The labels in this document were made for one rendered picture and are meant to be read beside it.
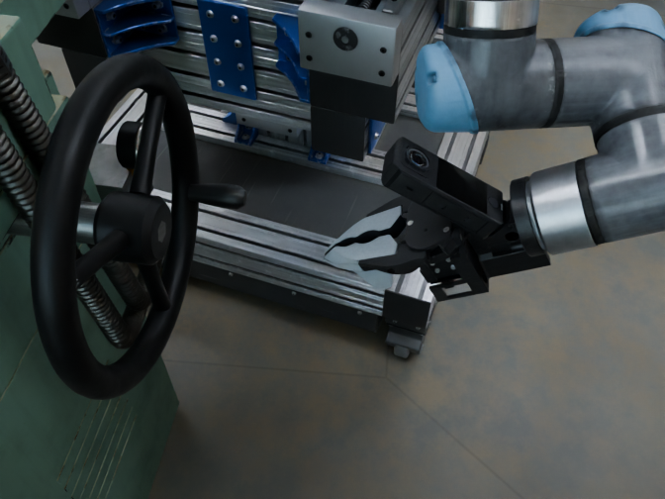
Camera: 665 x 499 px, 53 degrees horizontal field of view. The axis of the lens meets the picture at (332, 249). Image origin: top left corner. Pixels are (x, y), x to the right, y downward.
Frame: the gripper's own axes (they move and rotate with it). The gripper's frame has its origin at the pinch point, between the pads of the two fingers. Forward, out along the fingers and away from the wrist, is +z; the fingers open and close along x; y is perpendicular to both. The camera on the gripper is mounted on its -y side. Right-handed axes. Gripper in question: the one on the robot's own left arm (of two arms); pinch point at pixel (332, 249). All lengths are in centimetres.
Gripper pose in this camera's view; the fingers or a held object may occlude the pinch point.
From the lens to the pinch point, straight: 66.9
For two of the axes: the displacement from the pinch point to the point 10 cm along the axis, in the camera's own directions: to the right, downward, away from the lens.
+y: 4.9, 6.1, 6.2
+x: 1.5, -7.6, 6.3
